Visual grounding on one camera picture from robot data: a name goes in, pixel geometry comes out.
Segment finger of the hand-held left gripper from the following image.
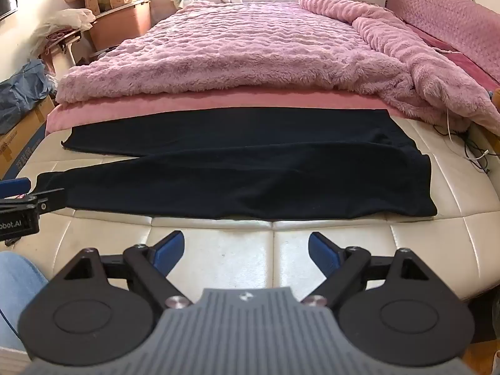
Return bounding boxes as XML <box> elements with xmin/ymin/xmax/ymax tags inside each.
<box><xmin>0</xmin><ymin>178</ymin><xmax>32</xmax><ymax>200</ymax></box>
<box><xmin>0</xmin><ymin>188</ymin><xmax>66</xmax><ymax>215</ymax></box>

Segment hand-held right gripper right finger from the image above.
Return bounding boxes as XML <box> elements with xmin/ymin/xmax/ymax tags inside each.
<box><xmin>301</xmin><ymin>232</ymin><xmax>442</xmax><ymax>310</ymax></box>

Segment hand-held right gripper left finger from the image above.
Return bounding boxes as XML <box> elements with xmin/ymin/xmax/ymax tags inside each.
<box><xmin>58</xmin><ymin>230</ymin><xmax>193</xmax><ymax>310</ymax></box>

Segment black pants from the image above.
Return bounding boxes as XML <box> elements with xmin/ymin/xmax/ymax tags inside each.
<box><xmin>36</xmin><ymin>107</ymin><xmax>438</xmax><ymax>220</ymax></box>

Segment cardboard box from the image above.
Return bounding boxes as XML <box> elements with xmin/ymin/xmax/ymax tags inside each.
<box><xmin>0</xmin><ymin>94</ymin><xmax>56</xmax><ymax>179</ymax></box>

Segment cream leather bed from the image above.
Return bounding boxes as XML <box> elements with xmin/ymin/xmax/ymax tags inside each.
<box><xmin>8</xmin><ymin>117</ymin><xmax>500</xmax><ymax>306</ymax></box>

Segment person's jeans leg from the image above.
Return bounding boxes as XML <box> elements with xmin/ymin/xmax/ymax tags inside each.
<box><xmin>0</xmin><ymin>252</ymin><xmax>50</xmax><ymax>353</ymax></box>

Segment blue plastic bag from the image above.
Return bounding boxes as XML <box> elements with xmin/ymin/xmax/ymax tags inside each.
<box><xmin>0</xmin><ymin>59</ymin><xmax>56</xmax><ymax>134</ymax></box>

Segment pink bed sheet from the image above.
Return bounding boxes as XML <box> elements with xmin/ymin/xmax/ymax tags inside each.
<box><xmin>45</xmin><ymin>89</ymin><xmax>415</xmax><ymax>138</ymax></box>

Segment white wooden rack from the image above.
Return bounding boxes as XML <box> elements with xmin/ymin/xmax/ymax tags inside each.
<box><xmin>42</xmin><ymin>27</ymin><xmax>115</xmax><ymax>74</ymax></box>

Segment white plastic bag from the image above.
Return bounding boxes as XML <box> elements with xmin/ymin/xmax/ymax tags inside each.
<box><xmin>33</xmin><ymin>8</ymin><xmax>97</xmax><ymax>49</ymax></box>

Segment pink storage box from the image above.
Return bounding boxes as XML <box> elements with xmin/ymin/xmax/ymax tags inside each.
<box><xmin>83</xmin><ymin>0</ymin><xmax>153</xmax><ymax>52</ymax></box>

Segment pink fluffy blanket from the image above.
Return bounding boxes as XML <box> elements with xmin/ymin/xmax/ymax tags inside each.
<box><xmin>55</xmin><ymin>0</ymin><xmax>500</xmax><ymax>137</ymax></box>

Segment magenta pad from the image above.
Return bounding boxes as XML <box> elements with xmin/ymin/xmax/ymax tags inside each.
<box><xmin>406</xmin><ymin>23</ymin><xmax>500</xmax><ymax>95</ymax></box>

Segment purple quilted cushion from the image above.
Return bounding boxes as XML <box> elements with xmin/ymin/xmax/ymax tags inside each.
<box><xmin>385</xmin><ymin>0</ymin><xmax>500</xmax><ymax>87</ymax></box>

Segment white cable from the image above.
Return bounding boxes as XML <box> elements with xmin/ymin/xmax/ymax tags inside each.
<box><xmin>444</xmin><ymin>108</ymin><xmax>490</xmax><ymax>165</ymax></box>

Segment black cable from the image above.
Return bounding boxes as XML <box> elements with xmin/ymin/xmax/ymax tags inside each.
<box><xmin>460</xmin><ymin>132</ymin><xmax>492</xmax><ymax>174</ymax></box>

